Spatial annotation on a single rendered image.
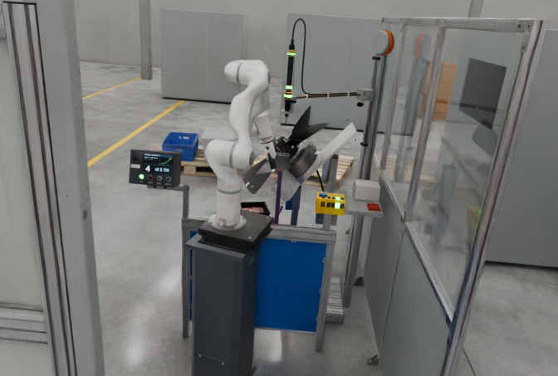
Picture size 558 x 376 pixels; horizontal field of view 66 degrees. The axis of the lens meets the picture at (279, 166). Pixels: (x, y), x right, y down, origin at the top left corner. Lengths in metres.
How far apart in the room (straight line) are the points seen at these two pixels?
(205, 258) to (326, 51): 6.31
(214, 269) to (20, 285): 1.16
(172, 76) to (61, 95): 9.26
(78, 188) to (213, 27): 8.95
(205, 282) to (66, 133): 1.46
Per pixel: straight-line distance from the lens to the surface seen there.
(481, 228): 1.56
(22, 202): 1.08
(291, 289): 2.74
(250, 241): 2.05
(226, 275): 2.16
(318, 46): 8.06
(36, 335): 1.22
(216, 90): 9.93
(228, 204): 2.08
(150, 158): 2.46
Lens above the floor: 2.01
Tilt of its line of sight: 19 degrees down
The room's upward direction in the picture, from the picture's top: 4 degrees clockwise
